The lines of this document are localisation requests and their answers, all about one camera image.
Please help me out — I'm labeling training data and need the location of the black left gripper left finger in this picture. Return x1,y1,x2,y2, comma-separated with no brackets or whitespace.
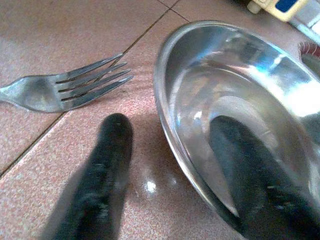
49,112,135,240

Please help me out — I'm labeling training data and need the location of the steel bowl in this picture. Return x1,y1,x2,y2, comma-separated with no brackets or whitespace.
153,20,320,240

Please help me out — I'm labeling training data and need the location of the steel fork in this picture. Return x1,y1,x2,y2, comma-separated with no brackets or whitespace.
0,52,135,113

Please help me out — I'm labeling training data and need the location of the beige black water ionizer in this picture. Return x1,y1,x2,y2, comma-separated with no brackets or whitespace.
246,0,311,23

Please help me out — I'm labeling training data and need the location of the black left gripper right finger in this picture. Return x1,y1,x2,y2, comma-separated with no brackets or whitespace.
208,114,320,240

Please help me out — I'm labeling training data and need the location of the large steel sink basin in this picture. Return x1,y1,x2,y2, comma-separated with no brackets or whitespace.
299,53,320,83

